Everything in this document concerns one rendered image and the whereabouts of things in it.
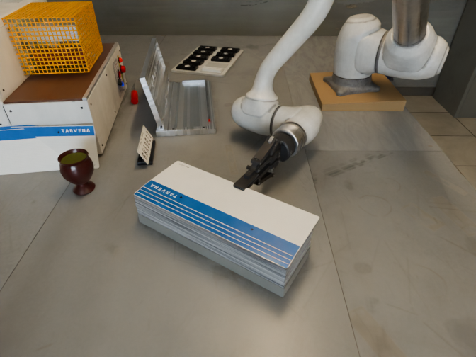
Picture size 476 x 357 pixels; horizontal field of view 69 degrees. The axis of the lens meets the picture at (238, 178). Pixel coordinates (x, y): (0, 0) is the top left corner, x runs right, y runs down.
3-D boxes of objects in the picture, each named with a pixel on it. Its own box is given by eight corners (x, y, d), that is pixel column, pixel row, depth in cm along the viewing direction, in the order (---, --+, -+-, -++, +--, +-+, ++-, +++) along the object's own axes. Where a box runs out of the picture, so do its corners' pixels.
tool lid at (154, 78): (144, 77, 106) (139, 78, 106) (164, 129, 118) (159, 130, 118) (156, 37, 141) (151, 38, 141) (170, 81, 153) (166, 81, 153)
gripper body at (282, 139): (297, 134, 93) (281, 150, 87) (294, 161, 99) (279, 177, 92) (273, 127, 97) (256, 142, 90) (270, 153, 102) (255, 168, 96)
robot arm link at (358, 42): (341, 62, 151) (348, 8, 137) (383, 69, 142) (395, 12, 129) (326, 75, 141) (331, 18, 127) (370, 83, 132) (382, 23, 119)
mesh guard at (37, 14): (88, 72, 110) (74, 16, 100) (23, 74, 108) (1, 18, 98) (103, 50, 128) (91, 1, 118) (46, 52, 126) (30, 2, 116)
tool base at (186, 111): (216, 133, 121) (215, 124, 119) (156, 137, 119) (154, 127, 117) (210, 84, 156) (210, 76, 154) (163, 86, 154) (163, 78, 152)
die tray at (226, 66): (223, 77, 163) (223, 75, 163) (171, 71, 169) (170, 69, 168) (244, 51, 194) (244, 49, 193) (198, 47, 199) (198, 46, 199)
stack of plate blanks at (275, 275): (309, 255, 78) (314, 226, 72) (282, 297, 69) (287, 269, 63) (173, 193, 95) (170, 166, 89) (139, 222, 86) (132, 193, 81)
